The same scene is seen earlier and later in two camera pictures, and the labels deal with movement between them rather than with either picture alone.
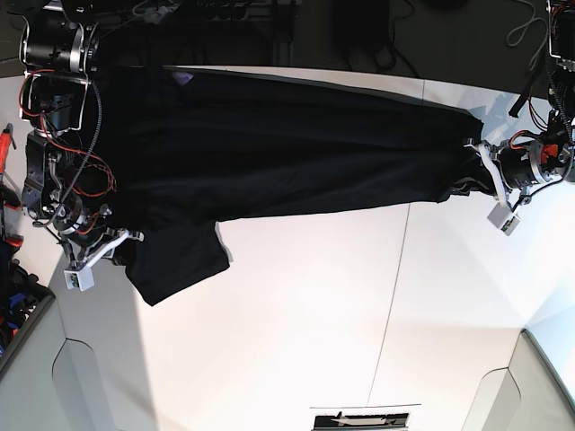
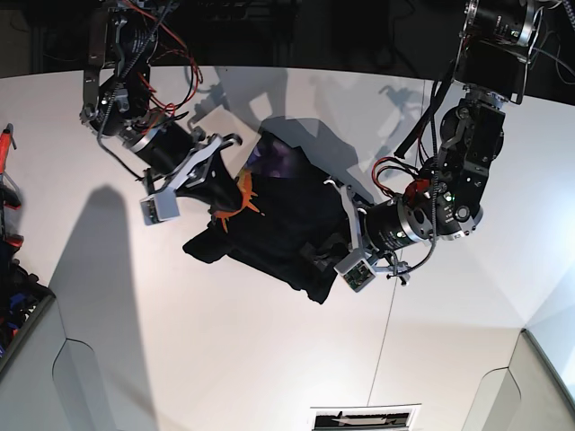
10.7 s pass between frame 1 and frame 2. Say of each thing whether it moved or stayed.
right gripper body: moved
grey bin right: stayed
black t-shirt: moved
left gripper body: moved
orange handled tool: stayed
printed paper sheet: stayed
